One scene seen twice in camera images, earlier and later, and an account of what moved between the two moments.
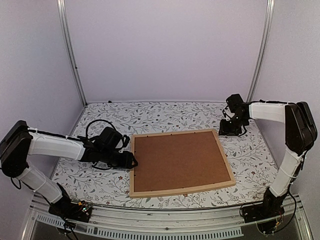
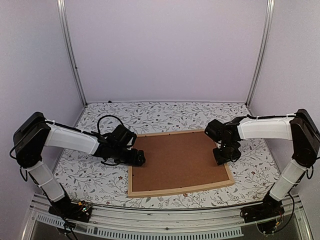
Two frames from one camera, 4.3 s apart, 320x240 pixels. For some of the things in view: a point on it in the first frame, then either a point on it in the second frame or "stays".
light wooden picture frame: x=133 y=194 stays
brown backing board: x=175 y=160 stays
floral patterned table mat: x=248 y=159 stays
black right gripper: x=224 y=131 -> x=219 y=159
